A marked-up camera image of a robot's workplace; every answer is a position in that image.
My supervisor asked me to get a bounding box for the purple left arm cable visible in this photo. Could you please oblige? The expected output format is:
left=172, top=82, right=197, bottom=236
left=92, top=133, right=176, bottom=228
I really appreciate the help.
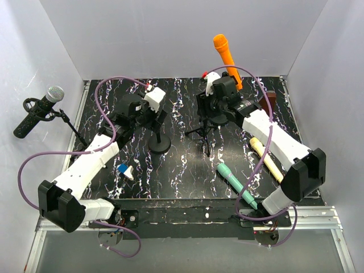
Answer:
left=17, top=76, right=153, bottom=258

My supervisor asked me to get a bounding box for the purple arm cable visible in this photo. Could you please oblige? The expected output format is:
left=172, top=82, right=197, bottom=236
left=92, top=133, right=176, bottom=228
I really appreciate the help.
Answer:
left=212, top=65, right=299, bottom=248
left=17, top=76, right=153, bottom=258

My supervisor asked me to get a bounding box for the orange microphone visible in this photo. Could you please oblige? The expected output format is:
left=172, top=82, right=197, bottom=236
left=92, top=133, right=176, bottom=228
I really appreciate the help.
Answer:
left=213, top=34, right=243, bottom=90

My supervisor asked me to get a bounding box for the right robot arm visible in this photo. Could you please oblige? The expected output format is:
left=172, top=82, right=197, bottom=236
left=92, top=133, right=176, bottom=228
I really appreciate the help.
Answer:
left=196, top=72, right=326, bottom=226

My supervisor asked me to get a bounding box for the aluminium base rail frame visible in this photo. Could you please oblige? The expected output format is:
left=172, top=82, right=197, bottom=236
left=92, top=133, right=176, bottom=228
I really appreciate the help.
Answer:
left=36, top=78, right=352, bottom=272

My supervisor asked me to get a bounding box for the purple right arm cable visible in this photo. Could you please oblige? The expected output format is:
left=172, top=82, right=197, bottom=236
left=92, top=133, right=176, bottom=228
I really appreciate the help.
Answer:
left=212, top=65, right=299, bottom=248

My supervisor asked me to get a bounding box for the silver-headed black microphone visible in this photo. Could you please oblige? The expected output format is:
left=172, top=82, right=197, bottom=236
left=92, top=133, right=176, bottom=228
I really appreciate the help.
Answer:
left=13, top=86, right=64, bottom=139

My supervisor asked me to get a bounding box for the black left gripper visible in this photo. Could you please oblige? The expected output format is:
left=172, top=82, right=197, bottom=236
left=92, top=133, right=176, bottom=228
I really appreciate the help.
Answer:
left=132, top=94, right=167, bottom=133

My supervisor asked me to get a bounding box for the brown wooden metronome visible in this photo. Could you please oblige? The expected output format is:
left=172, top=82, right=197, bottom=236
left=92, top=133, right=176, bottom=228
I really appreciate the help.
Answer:
left=258, top=90, right=276, bottom=115

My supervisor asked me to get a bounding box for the black shock-mount tripod stand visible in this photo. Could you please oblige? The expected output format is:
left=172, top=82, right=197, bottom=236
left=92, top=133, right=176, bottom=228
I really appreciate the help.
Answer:
left=23, top=97, right=89, bottom=147

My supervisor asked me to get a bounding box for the black tripod microphone stand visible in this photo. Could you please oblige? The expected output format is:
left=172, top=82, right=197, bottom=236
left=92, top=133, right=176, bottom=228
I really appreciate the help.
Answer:
left=184, top=116, right=218, bottom=157

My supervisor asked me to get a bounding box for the mint green toy microphone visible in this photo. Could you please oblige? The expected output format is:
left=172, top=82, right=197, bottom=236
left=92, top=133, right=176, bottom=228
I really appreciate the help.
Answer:
left=217, top=163, right=258, bottom=210

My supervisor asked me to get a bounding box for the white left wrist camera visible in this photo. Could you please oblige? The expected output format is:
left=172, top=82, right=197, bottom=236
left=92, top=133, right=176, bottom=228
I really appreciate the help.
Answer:
left=144, top=85, right=166, bottom=113

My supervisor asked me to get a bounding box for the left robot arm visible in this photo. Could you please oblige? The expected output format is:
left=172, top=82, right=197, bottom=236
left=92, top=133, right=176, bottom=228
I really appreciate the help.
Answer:
left=38, top=88, right=171, bottom=233

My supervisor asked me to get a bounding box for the black round-base stand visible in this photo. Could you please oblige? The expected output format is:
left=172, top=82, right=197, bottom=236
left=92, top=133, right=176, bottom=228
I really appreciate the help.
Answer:
left=209, top=71, right=229, bottom=126
left=148, top=110, right=171, bottom=154

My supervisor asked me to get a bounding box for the blue and white toy block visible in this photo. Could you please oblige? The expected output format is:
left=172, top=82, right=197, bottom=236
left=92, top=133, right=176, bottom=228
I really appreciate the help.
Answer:
left=117, top=164, right=134, bottom=181

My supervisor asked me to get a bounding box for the cream wooden microphone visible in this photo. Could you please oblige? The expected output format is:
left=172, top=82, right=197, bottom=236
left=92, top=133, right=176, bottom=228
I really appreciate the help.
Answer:
left=250, top=137, right=284, bottom=184

